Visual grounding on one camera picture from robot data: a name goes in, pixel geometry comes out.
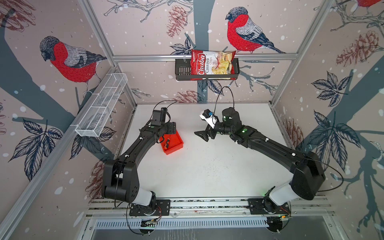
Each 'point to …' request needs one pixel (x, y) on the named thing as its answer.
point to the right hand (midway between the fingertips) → (197, 127)
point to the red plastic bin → (175, 143)
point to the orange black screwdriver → (167, 144)
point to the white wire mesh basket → (104, 103)
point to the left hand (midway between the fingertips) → (169, 125)
